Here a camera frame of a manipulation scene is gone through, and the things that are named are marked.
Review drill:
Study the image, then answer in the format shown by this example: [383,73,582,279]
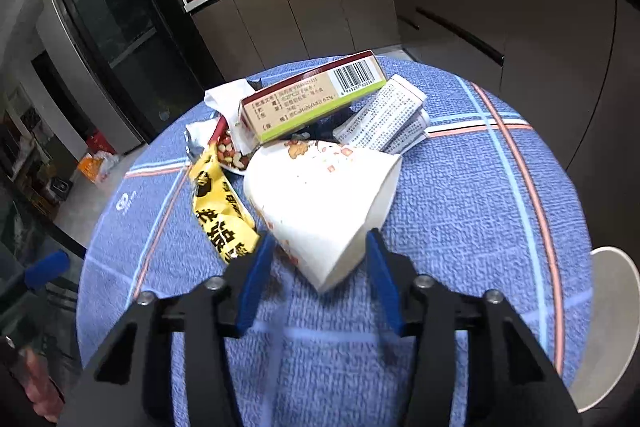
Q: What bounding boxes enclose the printed paper leaflet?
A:
[332,74,431,156]

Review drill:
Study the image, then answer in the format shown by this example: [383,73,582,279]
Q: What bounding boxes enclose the person's left hand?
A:
[22,347,68,423]

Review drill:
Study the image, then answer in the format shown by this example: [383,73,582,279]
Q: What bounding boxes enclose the orange plastic bag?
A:
[77,154,121,182]

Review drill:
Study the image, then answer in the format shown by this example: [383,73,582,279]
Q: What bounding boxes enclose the red and green medicine box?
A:
[239,49,388,146]

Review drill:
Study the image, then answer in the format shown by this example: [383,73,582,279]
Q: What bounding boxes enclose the blue checked tablecloth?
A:
[75,54,596,427]

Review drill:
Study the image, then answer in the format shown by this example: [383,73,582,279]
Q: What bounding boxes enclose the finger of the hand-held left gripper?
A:
[20,251,71,292]

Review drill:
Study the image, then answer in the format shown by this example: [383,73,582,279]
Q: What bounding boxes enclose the yellow snack wrapper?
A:
[190,147,261,264]

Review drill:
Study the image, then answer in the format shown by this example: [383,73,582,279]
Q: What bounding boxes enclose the black refrigerator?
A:
[40,0,226,142]

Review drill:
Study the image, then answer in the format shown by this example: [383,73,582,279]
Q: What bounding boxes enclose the white tissue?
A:
[204,78,263,128]

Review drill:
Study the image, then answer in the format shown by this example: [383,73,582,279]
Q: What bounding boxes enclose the grey kitchen cabinets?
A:
[192,0,640,188]

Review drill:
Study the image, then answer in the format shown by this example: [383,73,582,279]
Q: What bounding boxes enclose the white round stool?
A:
[570,247,638,413]

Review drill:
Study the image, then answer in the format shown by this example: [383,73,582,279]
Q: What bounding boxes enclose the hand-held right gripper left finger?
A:
[60,233,277,427]

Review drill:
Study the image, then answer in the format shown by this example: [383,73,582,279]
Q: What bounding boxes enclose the white printed paper cup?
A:
[243,139,403,293]

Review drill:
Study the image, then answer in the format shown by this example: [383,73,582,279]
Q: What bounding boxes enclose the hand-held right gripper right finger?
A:
[365,229,583,427]

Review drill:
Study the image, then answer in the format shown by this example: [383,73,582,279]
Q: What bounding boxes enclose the cluttered storage shelf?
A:
[0,87,66,208]

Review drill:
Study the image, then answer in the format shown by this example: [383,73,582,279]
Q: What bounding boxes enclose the silver nut packet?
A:
[185,117,256,172]

